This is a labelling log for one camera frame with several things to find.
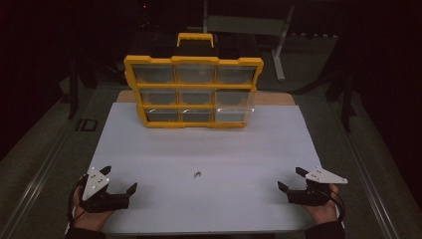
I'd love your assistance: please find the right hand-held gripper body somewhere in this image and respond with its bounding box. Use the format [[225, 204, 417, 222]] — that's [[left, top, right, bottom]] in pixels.
[[287, 166, 348, 207]]

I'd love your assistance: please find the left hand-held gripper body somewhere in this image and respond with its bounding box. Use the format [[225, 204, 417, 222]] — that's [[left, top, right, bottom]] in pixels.
[[79, 166, 130, 214]]

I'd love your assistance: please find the clear plastic drawer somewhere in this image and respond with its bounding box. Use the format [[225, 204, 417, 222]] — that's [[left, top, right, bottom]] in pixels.
[[214, 89, 256, 123]]

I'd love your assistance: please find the yellow organizer case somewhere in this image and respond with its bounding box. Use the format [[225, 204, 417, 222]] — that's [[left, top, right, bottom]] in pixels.
[[123, 32, 265, 129]]

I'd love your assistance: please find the person's right hand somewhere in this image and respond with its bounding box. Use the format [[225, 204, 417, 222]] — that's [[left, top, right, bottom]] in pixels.
[[300, 183, 340, 225]]

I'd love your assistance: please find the person's left hand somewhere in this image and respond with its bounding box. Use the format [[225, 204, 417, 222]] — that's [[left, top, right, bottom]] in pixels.
[[72, 188, 115, 232]]

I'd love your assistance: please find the white board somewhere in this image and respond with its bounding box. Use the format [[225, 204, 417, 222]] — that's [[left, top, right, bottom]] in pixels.
[[91, 102, 346, 235]]

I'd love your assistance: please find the black stand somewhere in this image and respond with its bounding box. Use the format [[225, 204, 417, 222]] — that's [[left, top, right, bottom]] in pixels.
[[292, 66, 357, 133], [68, 58, 99, 120]]

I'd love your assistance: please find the grey metal stand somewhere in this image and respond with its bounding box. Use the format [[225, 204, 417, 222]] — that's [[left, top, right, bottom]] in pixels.
[[187, 0, 297, 83]]

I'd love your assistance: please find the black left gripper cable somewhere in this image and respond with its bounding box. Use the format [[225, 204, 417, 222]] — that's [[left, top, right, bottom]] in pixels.
[[67, 174, 88, 230]]

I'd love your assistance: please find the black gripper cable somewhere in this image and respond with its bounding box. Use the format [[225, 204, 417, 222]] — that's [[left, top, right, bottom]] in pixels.
[[326, 188, 346, 223], [67, 174, 88, 230]]

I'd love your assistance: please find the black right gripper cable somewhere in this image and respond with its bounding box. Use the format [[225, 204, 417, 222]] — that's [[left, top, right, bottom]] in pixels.
[[326, 188, 346, 223]]

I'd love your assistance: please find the metal floor rail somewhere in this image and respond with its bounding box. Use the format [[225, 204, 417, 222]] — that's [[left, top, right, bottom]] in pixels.
[[0, 130, 69, 239], [342, 130, 399, 239]]

